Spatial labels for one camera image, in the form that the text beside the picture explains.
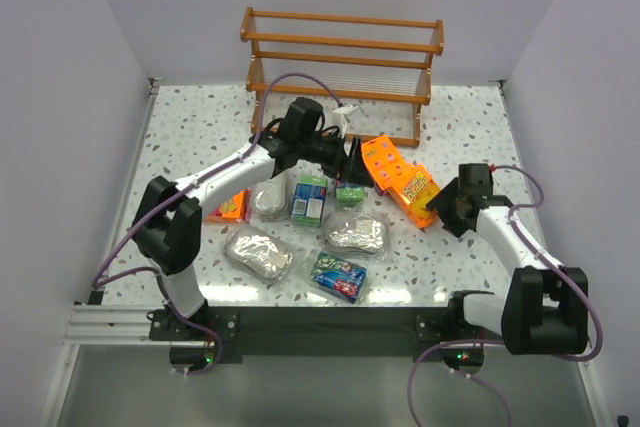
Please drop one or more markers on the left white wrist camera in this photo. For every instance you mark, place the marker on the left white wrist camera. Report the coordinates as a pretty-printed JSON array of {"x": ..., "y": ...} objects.
[{"x": 343, "y": 115}]

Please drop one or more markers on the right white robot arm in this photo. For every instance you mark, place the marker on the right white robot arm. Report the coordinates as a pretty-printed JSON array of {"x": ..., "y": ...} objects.
[{"x": 546, "y": 310}]

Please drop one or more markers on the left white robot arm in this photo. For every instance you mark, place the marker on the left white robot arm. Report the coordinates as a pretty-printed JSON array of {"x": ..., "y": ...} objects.
[{"x": 168, "y": 223}]

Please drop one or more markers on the silver scourer pack right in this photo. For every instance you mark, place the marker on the silver scourer pack right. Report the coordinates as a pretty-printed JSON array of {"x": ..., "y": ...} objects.
[{"x": 357, "y": 233}]

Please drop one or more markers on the blue green sponge pack right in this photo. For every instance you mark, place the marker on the blue green sponge pack right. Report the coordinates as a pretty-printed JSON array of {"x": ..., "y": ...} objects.
[{"x": 348, "y": 195}]

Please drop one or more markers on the orange Scrub Mommy box back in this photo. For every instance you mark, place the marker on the orange Scrub Mommy box back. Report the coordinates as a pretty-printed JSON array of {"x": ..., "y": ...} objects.
[{"x": 383, "y": 161}]

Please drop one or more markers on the silver scourer pack lower left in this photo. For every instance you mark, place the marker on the silver scourer pack lower left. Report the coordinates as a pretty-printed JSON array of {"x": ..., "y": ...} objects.
[{"x": 261, "y": 254}]

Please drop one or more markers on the wooden three-tier shelf rack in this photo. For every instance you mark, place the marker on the wooden three-tier shelf rack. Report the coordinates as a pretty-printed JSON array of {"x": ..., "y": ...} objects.
[{"x": 367, "y": 59}]

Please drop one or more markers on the silver scourer pack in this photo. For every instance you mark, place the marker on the silver scourer pack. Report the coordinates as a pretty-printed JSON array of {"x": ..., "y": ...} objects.
[
  {"x": 357, "y": 233},
  {"x": 261, "y": 254},
  {"x": 269, "y": 200}
]

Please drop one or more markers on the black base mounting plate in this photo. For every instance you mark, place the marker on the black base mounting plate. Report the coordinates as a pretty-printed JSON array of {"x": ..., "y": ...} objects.
[{"x": 346, "y": 331}]

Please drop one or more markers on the orange Scrub Daddy box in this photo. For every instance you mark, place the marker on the orange Scrub Daddy box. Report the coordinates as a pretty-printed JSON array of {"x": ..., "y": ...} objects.
[{"x": 412, "y": 187}]

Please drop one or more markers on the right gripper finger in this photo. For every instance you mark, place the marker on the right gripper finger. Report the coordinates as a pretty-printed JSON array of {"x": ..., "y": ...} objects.
[
  {"x": 443, "y": 201},
  {"x": 454, "y": 225}
]

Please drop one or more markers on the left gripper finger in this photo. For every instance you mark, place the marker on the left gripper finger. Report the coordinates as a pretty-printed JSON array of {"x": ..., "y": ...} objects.
[
  {"x": 354, "y": 171},
  {"x": 355, "y": 149}
]

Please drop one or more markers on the orange pink Scrub Mommy box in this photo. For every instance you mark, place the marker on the orange pink Scrub Mommy box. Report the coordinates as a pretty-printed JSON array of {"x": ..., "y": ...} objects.
[{"x": 233, "y": 210}]

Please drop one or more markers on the blue green colourful sponge pack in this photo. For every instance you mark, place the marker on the blue green colourful sponge pack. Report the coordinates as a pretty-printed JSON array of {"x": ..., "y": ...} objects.
[{"x": 338, "y": 277}]

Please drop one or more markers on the left aluminium rail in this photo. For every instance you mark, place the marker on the left aluminium rail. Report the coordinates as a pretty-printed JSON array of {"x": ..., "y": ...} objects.
[{"x": 98, "y": 325}]

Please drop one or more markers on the silver scourer pack upper left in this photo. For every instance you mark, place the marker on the silver scourer pack upper left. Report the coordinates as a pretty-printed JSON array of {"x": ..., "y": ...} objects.
[{"x": 269, "y": 200}]

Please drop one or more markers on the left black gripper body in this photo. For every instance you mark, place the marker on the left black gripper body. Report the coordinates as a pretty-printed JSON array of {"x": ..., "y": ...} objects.
[{"x": 347, "y": 161}]

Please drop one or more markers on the blue green sponge pack left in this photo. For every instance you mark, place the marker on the blue green sponge pack left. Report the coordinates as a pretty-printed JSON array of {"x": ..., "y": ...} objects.
[{"x": 309, "y": 200}]

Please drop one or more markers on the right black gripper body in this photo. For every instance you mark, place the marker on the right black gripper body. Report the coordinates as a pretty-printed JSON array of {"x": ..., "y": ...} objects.
[{"x": 451, "y": 203}]

